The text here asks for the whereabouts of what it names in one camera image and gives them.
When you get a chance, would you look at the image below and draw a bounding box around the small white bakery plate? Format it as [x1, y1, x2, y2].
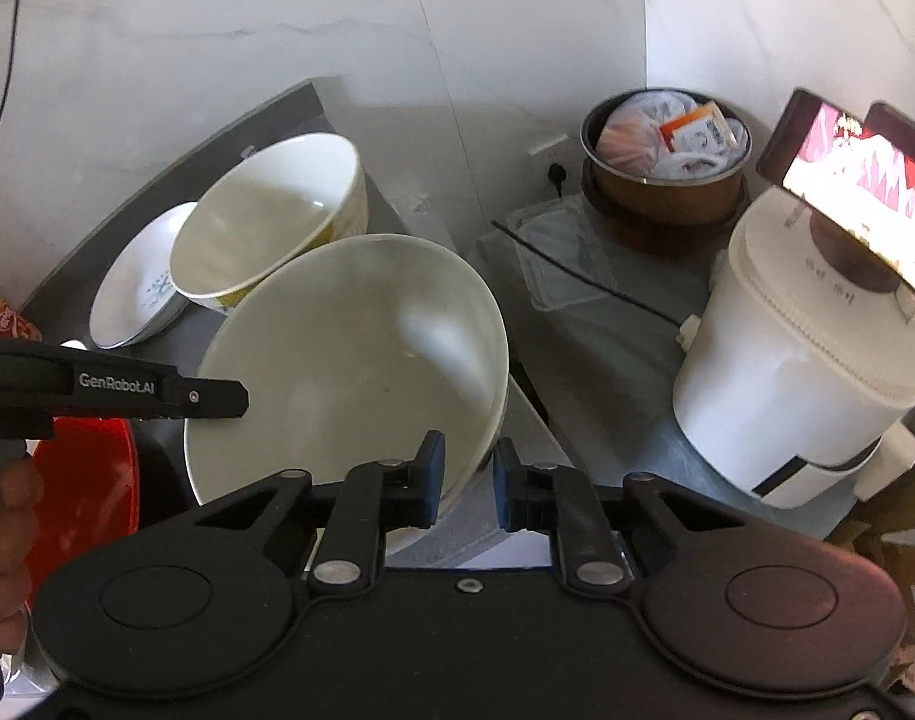
[89, 202, 197, 349]

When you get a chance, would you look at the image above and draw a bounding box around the large cream ceramic bowl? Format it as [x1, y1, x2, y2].
[184, 234, 509, 515]

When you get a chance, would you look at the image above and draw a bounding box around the person's left hand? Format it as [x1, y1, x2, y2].
[0, 455, 44, 655]

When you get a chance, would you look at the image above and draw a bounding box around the red plastic lid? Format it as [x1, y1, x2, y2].
[28, 418, 140, 605]

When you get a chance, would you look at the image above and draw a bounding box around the white rice cooker appliance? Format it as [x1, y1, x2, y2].
[672, 188, 915, 509]

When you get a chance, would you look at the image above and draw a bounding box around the clear plastic bag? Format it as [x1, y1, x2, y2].
[501, 195, 617, 312]

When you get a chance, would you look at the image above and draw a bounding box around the white bowl with yellow pattern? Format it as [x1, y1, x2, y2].
[169, 132, 370, 314]

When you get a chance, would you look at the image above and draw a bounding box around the black power plug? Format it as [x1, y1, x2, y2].
[547, 163, 568, 199]

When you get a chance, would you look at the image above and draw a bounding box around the cardboard box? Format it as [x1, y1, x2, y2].
[827, 465, 915, 699]

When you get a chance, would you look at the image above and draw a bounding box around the brown pot with packets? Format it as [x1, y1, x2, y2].
[579, 88, 754, 227]

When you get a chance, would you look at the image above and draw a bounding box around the smartphone with lit screen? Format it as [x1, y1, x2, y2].
[757, 88, 915, 292]

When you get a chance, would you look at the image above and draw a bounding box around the black thin cable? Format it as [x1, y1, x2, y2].
[490, 219, 683, 330]

